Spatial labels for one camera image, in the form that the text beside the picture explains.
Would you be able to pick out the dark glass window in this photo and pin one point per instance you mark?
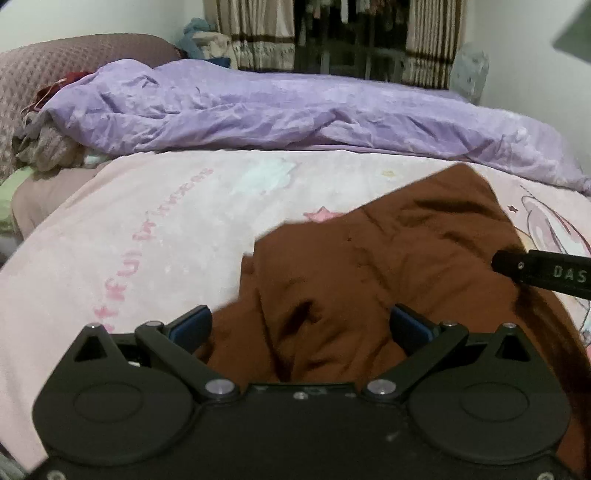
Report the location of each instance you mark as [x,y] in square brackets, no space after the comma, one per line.
[351,37]

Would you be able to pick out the beige striped curtain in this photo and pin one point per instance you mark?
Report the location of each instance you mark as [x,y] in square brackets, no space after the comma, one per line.
[434,41]
[251,32]

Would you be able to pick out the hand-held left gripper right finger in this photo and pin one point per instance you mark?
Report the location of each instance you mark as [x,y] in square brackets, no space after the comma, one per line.
[408,325]

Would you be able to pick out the brown collared shirt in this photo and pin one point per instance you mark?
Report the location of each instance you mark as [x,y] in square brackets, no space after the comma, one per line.
[346,286]

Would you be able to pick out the red cloth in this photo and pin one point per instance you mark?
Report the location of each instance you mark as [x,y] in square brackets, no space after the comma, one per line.
[57,87]

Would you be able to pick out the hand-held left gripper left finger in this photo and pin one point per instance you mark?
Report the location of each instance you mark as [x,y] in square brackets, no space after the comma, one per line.
[191,325]

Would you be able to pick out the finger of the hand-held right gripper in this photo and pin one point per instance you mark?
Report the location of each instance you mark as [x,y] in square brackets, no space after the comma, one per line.
[510,265]

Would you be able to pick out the grey clothes pile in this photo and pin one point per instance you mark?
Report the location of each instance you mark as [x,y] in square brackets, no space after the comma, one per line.
[46,145]

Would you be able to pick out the purple duvet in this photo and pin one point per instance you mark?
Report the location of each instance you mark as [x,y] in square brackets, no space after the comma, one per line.
[277,110]

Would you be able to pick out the brown quilted cushion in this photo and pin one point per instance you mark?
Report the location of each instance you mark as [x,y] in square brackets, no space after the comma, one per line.
[69,57]

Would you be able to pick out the pink printed blanket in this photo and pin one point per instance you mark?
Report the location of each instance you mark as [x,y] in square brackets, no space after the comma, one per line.
[138,207]

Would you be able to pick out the brown bed sheet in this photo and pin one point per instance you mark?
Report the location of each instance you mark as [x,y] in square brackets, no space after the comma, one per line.
[46,194]

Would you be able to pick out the light green sheet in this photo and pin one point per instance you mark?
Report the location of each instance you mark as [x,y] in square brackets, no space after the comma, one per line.
[9,189]

